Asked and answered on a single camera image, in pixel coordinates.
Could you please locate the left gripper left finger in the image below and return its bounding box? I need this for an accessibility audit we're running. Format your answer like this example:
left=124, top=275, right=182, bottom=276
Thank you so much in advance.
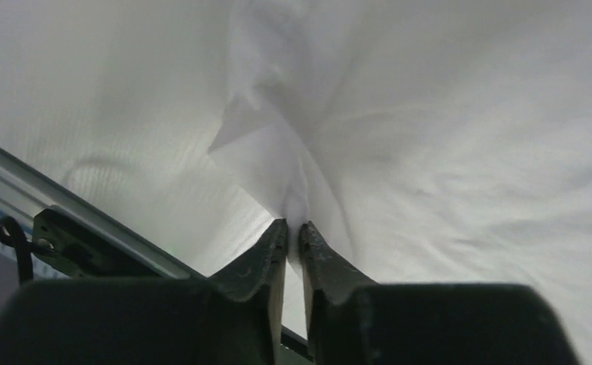
left=0, top=218, right=288, bottom=364

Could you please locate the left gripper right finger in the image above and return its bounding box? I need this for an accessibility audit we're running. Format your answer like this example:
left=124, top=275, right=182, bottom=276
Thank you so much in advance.
left=299, top=223, right=579, bottom=364

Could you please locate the white t shirt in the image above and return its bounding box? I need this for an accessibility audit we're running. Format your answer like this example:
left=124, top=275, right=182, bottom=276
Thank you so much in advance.
left=209, top=1, right=592, bottom=364

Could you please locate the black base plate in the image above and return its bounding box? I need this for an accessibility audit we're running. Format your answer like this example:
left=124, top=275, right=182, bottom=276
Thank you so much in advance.
left=32, top=208, right=159, bottom=278

